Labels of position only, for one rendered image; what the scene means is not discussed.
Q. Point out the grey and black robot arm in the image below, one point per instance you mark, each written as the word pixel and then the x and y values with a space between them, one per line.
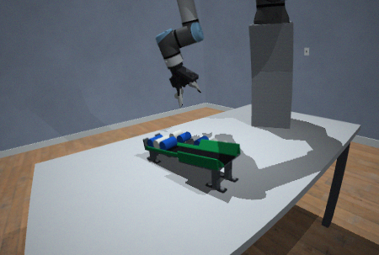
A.
pixel 169 42

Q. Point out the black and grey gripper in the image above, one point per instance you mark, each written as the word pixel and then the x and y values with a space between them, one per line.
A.
pixel 178 82

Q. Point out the blue cylinder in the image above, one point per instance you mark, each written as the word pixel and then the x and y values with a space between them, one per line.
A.
pixel 184 137
pixel 168 143
pixel 197 142
pixel 150 141

